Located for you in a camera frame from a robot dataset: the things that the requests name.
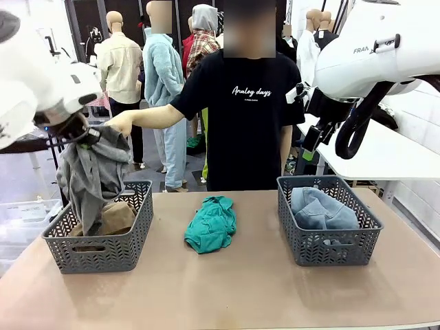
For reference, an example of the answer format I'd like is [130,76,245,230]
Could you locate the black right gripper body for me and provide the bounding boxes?
[303,123,337,153]

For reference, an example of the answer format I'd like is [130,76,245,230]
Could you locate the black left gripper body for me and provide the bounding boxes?
[73,118,103,148]

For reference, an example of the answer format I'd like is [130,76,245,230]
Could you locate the grey top garment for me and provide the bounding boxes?
[55,124,133,237]

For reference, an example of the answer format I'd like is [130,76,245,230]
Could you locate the light blue denim jeans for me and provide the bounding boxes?
[290,186,360,247]

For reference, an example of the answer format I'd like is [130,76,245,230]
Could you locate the beige top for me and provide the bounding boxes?
[70,201,138,238]

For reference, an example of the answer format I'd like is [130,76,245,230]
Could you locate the person's right forearm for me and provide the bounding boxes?
[129,104,175,131]

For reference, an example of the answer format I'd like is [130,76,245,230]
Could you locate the person's left forearm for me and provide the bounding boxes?
[280,124,294,176]

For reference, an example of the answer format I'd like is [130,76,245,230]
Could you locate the person's right hand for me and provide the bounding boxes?
[104,112,134,138]

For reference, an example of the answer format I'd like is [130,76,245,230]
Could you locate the white side table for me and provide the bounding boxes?
[296,115,440,182]

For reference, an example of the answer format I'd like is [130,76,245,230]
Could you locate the black bag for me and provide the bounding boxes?
[370,104,399,131]

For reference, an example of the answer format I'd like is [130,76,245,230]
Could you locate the mannequin in cream jacket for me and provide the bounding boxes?
[95,10,145,165]

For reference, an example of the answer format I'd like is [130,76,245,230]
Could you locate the person in black t-shirt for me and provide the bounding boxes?
[170,0,306,193]

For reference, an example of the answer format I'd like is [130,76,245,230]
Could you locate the mannequin in white shirt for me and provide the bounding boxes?
[295,8,322,87]

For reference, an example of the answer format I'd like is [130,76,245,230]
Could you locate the mannequin in blue fleece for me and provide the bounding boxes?
[142,0,189,193]

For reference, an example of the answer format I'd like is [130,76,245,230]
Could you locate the clear plastic storage box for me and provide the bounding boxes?
[0,198,63,247]

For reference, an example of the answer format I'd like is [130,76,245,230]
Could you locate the background person in black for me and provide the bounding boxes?
[85,24,104,66]

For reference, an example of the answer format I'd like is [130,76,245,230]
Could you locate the grey woven plastic basket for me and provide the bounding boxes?
[41,179,155,275]
[276,175,384,267]

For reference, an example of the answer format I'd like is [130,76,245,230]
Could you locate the mannequin in black shirt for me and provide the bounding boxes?
[314,10,341,49]

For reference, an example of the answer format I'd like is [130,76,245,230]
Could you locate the green garment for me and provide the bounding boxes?
[184,195,239,255]

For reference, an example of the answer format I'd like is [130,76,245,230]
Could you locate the mannequin in plaid hoodie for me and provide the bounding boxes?
[181,3,223,80]

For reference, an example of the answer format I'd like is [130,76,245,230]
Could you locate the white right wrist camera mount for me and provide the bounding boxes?
[285,81,311,105]

